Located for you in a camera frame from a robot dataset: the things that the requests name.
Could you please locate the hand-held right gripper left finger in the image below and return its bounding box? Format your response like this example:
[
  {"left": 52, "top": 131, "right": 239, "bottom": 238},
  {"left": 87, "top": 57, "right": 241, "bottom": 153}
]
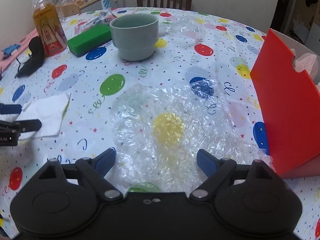
[{"left": 37, "top": 148, "right": 123, "bottom": 202}]

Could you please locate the green sponge block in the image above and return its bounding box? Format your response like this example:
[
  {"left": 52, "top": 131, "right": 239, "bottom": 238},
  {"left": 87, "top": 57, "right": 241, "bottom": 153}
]
[{"left": 67, "top": 24, "right": 112, "bottom": 57}]

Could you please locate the clear bubble wrap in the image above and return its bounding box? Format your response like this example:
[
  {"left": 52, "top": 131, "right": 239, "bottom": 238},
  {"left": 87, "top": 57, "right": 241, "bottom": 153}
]
[{"left": 110, "top": 79, "right": 273, "bottom": 195}]

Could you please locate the balloon print tablecloth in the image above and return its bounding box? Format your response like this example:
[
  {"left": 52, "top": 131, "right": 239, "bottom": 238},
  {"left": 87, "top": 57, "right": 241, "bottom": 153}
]
[{"left": 0, "top": 6, "right": 320, "bottom": 240}]

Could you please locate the crumpled clear plastic bag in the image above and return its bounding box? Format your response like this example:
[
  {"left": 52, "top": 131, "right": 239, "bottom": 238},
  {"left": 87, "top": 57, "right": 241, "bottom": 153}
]
[{"left": 166, "top": 15, "right": 203, "bottom": 38}]

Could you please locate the printed tissue packet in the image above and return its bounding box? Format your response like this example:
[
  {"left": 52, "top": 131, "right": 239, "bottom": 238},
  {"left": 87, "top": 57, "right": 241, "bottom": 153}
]
[{"left": 84, "top": 10, "right": 118, "bottom": 29}]

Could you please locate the pale green ceramic cup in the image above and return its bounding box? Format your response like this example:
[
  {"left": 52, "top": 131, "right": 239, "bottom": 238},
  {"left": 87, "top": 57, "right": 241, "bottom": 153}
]
[{"left": 109, "top": 13, "right": 159, "bottom": 61}]

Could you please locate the red cardboard box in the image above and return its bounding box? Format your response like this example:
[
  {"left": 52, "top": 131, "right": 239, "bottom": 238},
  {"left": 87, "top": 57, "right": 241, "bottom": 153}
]
[{"left": 250, "top": 28, "right": 320, "bottom": 179}]

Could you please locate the white shopping bag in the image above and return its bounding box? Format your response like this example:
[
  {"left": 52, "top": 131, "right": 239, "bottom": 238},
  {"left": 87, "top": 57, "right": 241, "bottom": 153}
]
[{"left": 290, "top": 14, "right": 312, "bottom": 44}]

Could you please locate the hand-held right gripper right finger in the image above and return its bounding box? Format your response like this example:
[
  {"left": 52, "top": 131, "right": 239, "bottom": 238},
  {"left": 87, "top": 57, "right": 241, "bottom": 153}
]
[{"left": 189, "top": 149, "right": 284, "bottom": 201}]

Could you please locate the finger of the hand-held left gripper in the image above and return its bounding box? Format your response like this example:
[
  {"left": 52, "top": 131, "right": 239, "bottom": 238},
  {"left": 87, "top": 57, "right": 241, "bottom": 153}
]
[
  {"left": 0, "top": 119, "right": 42, "bottom": 134},
  {"left": 0, "top": 104, "right": 22, "bottom": 115}
]

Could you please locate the small blue toy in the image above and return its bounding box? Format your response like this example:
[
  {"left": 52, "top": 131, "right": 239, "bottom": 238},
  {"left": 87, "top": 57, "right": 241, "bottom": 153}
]
[{"left": 1, "top": 44, "right": 20, "bottom": 55}]

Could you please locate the white paper tissue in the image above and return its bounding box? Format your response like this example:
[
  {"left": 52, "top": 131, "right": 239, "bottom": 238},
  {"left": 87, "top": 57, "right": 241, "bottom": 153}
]
[{"left": 21, "top": 93, "right": 72, "bottom": 138}]

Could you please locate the orange tea bottle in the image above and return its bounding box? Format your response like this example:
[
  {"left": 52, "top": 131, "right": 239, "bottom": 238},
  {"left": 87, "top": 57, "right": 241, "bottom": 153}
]
[{"left": 32, "top": 0, "right": 68, "bottom": 57}]

